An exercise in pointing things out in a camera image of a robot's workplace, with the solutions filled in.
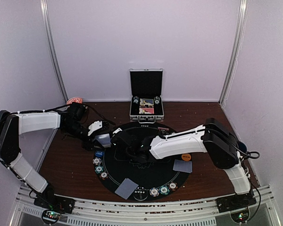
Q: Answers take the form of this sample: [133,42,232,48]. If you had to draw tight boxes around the blue small blind button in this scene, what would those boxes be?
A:
[94,151,105,158]

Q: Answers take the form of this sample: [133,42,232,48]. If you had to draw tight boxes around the aluminium poker case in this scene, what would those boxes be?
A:
[129,68,164,123]

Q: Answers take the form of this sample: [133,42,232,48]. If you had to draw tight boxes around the aluminium front rail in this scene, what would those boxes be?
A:
[8,186,283,226]

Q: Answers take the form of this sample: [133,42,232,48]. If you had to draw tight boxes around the blue white chips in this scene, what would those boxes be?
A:
[149,187,159,197]
[92,157,102,166]

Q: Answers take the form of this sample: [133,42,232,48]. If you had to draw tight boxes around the red card box in case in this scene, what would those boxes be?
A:
[139,108,154,114]

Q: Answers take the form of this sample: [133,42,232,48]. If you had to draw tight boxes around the blue card front seat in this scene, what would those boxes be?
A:
[115,178,138,200]

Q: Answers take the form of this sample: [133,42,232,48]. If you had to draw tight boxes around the orange chips front seat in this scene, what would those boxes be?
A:
[168,182,178,191]

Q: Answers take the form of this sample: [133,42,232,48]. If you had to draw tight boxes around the grey blue card deck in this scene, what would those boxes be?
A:
[95,133,111,148]

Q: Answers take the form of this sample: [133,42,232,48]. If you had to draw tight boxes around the right chip stack in case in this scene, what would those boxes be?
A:
[154,97,161,105]

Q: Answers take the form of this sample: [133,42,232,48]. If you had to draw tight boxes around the blue white chips front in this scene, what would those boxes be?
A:
[149,187,159,197]

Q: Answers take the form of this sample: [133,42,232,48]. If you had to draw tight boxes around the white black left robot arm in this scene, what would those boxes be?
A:
[0,103,115,209]

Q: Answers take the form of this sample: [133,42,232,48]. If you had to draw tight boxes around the green chips front seat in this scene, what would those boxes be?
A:
[159,186,170,195]

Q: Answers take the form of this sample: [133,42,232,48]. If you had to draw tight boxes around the orange chips seat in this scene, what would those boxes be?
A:
[100,172,108,180]
[168,182,178,191]

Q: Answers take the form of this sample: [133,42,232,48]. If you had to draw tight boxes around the green chips seat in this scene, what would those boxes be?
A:
[95,165,104,174]
[159,186,170,195]

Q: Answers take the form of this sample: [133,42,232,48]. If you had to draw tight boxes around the blue card box in case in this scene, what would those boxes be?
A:
[140,98,154,107]

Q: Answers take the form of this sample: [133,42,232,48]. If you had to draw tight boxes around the chip stack in case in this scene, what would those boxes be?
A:
[154,97,161,105]
[133,96,140,104]

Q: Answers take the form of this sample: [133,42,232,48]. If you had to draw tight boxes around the blue card seat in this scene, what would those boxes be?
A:
[115,178,138,200]
[173,160,192,173]

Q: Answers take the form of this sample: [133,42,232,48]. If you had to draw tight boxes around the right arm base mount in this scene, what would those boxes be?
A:
[216,189,257,213]

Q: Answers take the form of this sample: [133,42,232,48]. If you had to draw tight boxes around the orange big blind button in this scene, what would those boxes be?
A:
[181,153,191,161]

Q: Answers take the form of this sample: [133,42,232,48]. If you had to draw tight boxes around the round black poker mat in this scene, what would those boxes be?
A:
[93,121,193,202]

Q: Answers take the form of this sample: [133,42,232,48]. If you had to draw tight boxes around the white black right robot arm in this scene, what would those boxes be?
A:
[111,118,260,208]

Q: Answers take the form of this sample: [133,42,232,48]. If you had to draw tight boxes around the clear round dealer button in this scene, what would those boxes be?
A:
[133,186,148,201]

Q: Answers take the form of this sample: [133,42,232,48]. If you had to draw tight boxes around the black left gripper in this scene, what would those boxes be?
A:
[63,121,105,151]

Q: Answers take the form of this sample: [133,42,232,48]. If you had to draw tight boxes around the left chip stack in case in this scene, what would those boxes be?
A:
[133,96,140,104]

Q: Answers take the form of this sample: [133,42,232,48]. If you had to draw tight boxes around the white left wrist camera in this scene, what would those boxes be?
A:
[88,121,103,137]

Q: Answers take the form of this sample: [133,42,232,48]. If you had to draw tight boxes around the red white patterned bowl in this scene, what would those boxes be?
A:
[66,97,83,105]

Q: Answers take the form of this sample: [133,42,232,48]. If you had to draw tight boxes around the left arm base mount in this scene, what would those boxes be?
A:
[28,183,75,214]

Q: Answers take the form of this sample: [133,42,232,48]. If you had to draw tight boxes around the red black triangle marker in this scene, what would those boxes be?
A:
[158,127,169,131]

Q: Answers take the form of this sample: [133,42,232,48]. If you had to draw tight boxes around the dark blue mug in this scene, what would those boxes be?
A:
[237,141,247,153]

